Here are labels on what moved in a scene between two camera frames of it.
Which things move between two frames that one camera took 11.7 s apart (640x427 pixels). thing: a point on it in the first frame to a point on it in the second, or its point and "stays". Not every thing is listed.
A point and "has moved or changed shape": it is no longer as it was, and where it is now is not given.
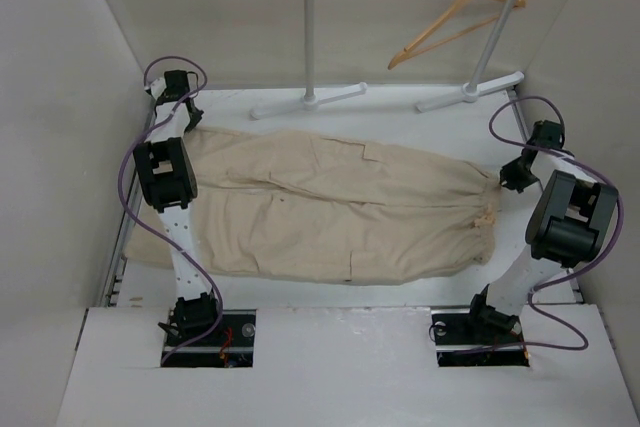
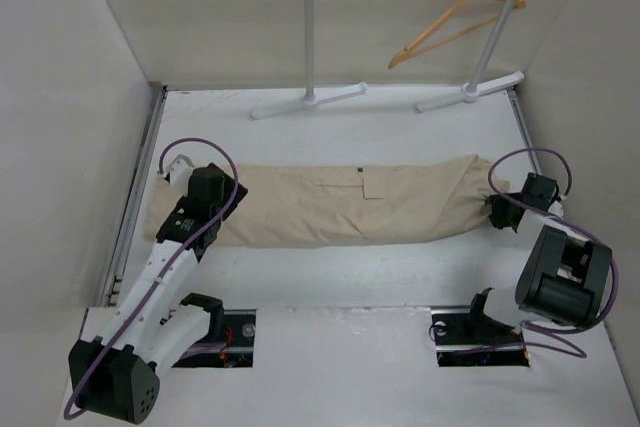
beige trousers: x=304 y=209 has moved or changed shape
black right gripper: x=508 y=175 to x=496 y=217
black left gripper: x=194 y=119 to x=237 y=199
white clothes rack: x=475 y=90 stays
